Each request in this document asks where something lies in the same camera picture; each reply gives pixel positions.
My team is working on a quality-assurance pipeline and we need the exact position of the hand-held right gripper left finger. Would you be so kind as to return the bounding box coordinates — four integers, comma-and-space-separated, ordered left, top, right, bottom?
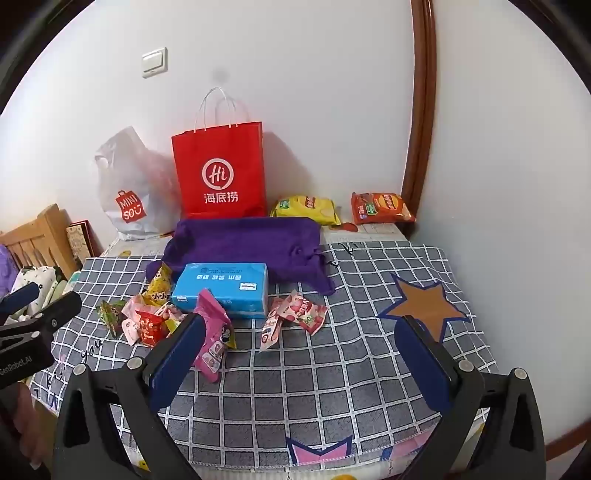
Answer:
53, 311, 208, 480

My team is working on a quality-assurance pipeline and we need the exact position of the yellow snack packet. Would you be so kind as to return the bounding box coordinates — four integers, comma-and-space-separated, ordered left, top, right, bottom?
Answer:
143, 263, 174, 305

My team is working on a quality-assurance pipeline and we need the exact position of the green triangular snack packet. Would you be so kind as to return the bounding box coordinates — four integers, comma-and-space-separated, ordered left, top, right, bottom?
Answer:
99, 299, 127, 340

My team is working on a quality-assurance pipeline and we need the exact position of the brown wooden door frame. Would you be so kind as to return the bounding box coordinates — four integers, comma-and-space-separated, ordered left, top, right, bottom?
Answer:
401, 0, 437, 241

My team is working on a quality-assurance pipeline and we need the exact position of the white plastic bag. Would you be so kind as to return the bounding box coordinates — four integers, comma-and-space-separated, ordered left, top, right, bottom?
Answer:
95, 126, 183, 241

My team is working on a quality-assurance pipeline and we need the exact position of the light pink snack packet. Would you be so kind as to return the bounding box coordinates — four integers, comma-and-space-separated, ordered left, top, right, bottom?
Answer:
121, 295, 153, 344

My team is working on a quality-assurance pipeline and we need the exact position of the white printed bedding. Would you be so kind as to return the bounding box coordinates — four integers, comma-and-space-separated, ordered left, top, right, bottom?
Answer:
9, 265, 79, 319

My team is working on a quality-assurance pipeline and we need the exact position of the small pink white snack packet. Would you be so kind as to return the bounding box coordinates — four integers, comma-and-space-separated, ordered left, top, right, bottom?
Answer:
259, 298, 284, 352

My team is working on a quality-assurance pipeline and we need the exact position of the wooden headboard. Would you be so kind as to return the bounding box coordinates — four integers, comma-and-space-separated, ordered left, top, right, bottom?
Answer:
0, 204, 81, 282

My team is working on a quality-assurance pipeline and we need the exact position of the patterned box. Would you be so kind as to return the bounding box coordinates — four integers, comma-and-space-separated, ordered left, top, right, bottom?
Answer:
65, 220, 103, 264

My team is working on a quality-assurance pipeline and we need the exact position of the magenta snack packet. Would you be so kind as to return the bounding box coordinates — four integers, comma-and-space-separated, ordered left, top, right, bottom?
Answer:
191, 288, 236, 384

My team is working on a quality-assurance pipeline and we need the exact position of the red snack packet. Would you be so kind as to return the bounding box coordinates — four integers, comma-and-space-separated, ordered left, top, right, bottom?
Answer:
136, 309, 169, 347

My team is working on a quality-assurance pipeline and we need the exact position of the red paper bag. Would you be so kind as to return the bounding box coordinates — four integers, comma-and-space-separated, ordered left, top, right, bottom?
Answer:
172, 87, 267, 219

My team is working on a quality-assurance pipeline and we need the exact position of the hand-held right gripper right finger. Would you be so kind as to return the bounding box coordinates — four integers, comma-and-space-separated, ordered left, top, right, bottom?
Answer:
394, 314, 548, 480

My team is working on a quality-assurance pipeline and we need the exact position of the white light switch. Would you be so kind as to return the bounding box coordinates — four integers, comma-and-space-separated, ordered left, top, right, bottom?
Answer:
141, 47, 168, 79

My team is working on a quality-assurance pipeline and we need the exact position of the yellow chips bag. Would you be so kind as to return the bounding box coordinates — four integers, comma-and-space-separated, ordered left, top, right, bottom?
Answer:
270, 195, 341, 227

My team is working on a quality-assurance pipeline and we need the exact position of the orange chips bag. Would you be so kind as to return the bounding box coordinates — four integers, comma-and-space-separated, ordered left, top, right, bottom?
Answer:
351, 191, 416, 226

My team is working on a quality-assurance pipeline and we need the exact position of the purple towel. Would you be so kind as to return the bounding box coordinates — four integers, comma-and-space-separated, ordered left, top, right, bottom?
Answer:
147, 217, 337, 297

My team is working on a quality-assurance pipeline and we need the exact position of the blue tissue pack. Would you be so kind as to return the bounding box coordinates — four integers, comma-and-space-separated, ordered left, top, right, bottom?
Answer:
171, 262, 269, 320

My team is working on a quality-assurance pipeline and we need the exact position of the person's left hand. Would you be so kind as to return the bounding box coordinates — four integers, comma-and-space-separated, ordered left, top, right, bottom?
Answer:
9, 382, 49, 468

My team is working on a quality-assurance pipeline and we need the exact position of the grey checkered blanket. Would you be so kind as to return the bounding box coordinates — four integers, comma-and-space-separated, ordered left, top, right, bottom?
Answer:
30, 240, 499, 467

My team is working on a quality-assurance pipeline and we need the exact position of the purple cloth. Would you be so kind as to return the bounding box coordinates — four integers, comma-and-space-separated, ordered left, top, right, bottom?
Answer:
0, 244, 19, 296

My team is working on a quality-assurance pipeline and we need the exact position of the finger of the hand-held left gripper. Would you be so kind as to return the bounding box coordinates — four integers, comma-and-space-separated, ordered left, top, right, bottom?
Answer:
25, 291, 83, 335
0, 282, 41, 319

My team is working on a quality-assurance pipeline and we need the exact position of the strawberry print snack packet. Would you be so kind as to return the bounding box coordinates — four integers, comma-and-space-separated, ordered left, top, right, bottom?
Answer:
281, 291, 328, 335

